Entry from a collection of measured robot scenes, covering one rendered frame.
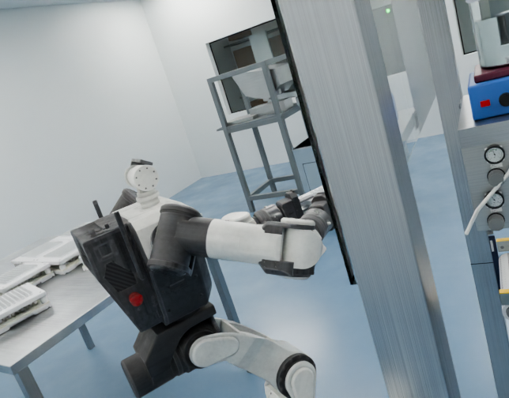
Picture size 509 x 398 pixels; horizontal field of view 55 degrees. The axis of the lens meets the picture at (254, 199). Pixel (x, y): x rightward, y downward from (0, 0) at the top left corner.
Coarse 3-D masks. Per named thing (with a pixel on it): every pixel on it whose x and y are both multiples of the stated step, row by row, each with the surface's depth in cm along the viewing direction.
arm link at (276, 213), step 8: (288, 192) 160; (280, 200) 161; (288, 200) 159; (296, 200) 159; (264, 208) 158; (272, 208) 157; (280, 208) 159; (288, 208) 159; (296, 208) 159; (272, 216) 155; (280, 216) 156; (288, 216) 159; (296, 216) 160
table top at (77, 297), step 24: (48, 240) 314; (0, 264) 293; (48, 288) 220; (72, 288) 210; (96, 288) 201; (48, 312) 192; (72, 312) 184; (96, 312) 184; (0, 336) 183; (24, 336) 176; (48, 336) 169; (0, 360) 163; (24, 360) 160
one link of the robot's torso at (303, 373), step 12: (288, 372) 149; (300, 372) 149; (312, 372) 152; (264, 384) 166; (288, 384) 149; (300, 384) 150; (312, 384) 152; (276, 396) 159; (300, 396) 150; (312, 396) 153
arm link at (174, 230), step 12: (168, 216) 110; (180, 216) 110; (168, 228) 109; (180, 228) 109; (192, 228) 108; (204, 228) 107; (156, 240) 109; (168, 240) 108; (180, 240) 108; (192, 240) 107; (204, 240) 107; (156, 252) 108; (168, 252) 107; (180, 252) 108; (192, 252) 109; (204, 252) 108
